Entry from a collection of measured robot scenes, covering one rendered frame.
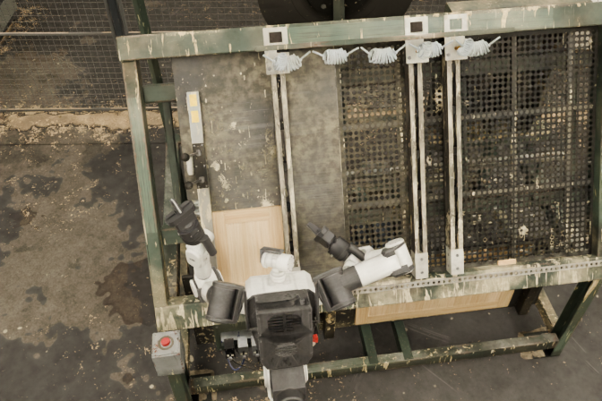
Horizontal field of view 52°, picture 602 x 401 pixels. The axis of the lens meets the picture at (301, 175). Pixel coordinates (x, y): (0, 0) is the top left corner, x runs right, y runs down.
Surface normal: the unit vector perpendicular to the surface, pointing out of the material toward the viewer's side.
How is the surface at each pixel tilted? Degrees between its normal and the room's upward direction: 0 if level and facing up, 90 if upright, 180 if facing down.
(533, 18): 57
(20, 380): 0
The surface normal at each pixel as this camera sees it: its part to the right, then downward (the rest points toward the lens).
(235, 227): 0.11, 0.21
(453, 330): 0.00, -0.71
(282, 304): -0.05, -0.92
